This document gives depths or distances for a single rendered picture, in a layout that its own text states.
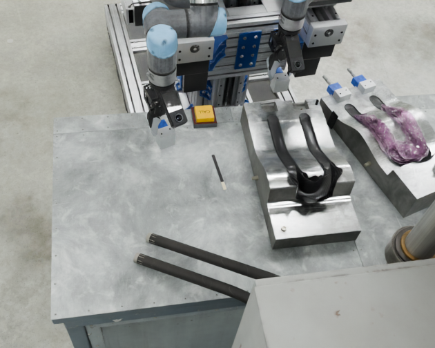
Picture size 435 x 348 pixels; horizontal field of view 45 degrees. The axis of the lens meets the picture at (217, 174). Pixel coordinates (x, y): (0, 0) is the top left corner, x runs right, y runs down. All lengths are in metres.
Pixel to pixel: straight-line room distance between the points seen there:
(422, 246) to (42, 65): 2.57
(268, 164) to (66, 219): 0.61
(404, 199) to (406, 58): 1.99
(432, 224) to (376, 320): 0.27
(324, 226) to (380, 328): 0.82
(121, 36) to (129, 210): 1.58
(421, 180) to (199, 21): 0.82
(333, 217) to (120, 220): 0.63
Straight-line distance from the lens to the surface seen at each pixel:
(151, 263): 1.49
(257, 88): 2.82
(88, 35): 3.40
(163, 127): 1.59
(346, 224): 1.61
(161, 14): 1.45
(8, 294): 2.44
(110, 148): 1.75
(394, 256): 1.09
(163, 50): 1.35
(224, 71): 2.13
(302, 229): 1.56
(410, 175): 1.72
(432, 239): 1.03
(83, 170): 1.71
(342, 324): 0.78
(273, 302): 0.77
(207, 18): 1.45
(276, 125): 1.75
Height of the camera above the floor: 2.17
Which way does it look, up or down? 54 degrees down
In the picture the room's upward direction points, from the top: 9 degrees clockwise
